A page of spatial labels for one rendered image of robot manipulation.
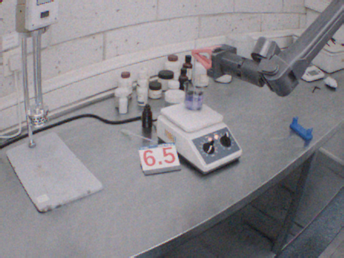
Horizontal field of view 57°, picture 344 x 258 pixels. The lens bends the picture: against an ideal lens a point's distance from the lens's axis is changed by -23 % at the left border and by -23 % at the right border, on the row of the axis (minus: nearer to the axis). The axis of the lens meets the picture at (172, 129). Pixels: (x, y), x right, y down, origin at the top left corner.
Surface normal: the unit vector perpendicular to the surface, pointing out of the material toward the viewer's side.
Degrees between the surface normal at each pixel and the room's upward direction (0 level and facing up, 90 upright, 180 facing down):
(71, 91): 90
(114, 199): 0
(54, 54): 90
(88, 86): 90
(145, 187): 0
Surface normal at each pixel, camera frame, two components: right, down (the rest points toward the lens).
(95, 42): 0.64, 0.41
